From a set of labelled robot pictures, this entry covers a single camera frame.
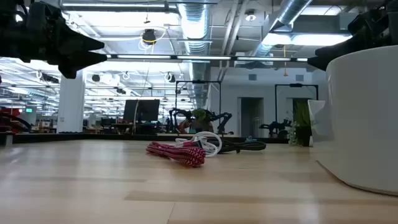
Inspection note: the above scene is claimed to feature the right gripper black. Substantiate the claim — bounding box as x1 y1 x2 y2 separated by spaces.
307 0 398 72

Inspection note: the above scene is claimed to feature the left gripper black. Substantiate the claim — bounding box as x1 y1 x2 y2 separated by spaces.
0 0 108 80

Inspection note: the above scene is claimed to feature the small white plastic bin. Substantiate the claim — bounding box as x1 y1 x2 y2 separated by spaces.
307 99 328 142

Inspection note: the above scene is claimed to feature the large white plastic bin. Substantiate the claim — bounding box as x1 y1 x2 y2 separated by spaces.
312 45 398 197

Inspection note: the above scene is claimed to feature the black USB-C cable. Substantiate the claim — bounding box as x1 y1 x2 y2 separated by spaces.
214 138 267 154

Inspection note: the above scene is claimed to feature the red braided USB-C cable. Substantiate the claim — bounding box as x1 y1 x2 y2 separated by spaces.
145 140 206 169

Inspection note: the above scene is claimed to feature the white USB-C cable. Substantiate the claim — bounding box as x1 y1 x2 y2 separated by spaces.
174 131 223 158

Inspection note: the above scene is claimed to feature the white building pillar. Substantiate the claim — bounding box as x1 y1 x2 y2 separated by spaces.
57 70 86 134

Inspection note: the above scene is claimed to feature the green potted plant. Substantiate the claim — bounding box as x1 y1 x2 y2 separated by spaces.
287 99 313 147

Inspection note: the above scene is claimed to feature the black computer monitor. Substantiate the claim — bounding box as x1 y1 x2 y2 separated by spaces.
123 99 160 123

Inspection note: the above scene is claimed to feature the grey door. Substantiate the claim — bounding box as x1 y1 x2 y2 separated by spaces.
238 96 264 138

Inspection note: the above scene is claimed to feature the LED light bar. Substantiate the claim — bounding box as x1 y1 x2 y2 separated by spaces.
105 54 309 63

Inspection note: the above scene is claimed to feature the person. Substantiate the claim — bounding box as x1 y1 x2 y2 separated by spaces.
178 108 215 134

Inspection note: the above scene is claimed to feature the yellow hanging cord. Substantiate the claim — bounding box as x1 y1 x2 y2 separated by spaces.
282 45 289 77

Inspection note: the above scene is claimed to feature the narrow spiral ventilation duct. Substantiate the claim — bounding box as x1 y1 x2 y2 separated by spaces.
251 0 313 57

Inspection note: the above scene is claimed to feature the black ceiling cable reel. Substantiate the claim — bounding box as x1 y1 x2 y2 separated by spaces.
142 29 157 45

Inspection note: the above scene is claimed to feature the black table edge rail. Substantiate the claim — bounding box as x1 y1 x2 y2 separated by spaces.
0 133 290 145

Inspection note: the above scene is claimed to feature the red machine with hose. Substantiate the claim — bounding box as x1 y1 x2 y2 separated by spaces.
0 107 32 134

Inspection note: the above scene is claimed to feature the wide corrugated ventilation duct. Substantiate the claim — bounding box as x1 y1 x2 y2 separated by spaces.
177 2 213 110

